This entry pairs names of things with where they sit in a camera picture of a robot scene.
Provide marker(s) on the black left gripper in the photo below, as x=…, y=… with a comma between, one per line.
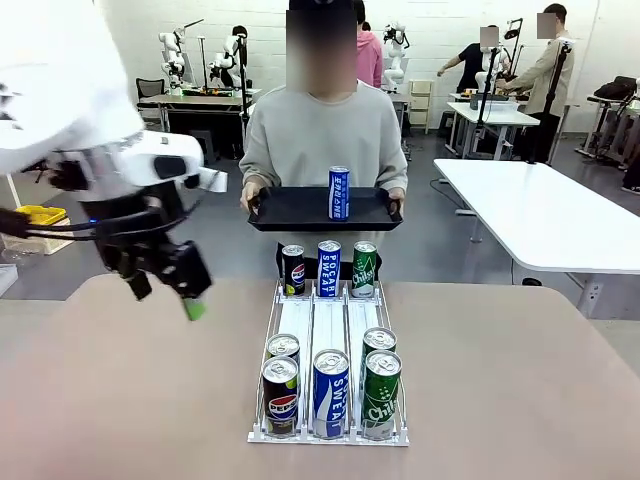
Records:
x=135, y=245

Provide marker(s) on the black camera tripod stand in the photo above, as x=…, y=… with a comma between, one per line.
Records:
x=552, y=100

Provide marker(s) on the white background desk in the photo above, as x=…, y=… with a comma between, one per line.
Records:
x=490, y=114

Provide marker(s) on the person in beige shirt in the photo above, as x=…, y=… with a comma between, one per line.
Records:
x=542, y=75

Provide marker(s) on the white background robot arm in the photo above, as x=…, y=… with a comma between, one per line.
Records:
x=227, y=55
x=395, y=55
x=172, y=55

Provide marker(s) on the green Chilsung cider can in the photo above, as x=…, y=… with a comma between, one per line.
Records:
x=364, y=270
x=379, y=339
x=381, y=400

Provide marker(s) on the black Pepsi can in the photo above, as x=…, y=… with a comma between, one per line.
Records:
x=282, y=345
x=280, y=400
x=293, y=272

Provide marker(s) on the black office chair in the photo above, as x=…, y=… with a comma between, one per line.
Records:
x=149, y=87

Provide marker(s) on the yellow plastic crate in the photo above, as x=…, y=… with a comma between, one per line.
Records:
x=45, y=214

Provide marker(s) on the black serving tray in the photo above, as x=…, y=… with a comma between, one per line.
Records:
x=300, y=210

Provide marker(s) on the person in grey sweater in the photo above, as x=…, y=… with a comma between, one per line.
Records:
x=320, y=135

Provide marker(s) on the white can dispenser rack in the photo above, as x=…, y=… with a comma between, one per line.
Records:
x=330, y=315

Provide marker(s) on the white drawer cabinet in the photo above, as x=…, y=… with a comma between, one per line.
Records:
x=421, y=102

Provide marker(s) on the person in pink hoodie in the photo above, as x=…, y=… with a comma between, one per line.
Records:
x=370, y=55

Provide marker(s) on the person's right hand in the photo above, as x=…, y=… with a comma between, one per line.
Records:
x=247, y=197

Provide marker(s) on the large white table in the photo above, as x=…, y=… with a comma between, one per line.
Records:
x=550, y=210

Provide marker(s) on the white plastic crate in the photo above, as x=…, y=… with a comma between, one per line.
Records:
x=47, y=246

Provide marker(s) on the black bag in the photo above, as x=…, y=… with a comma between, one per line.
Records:
x=615, y=87

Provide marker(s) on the person's left hand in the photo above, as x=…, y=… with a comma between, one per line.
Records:
x=401, y=196

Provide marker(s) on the blue Pocari Sweat can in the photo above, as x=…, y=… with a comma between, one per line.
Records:
x=330, y=400
x=339, y=195
x=329, y=270

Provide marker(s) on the person in black shirt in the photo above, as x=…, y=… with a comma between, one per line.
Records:
x=472, y=60

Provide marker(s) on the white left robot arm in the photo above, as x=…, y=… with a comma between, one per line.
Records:
x=75, y=85

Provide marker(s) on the grey robot workbench desk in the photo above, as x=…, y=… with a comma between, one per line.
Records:
x=210, y=99

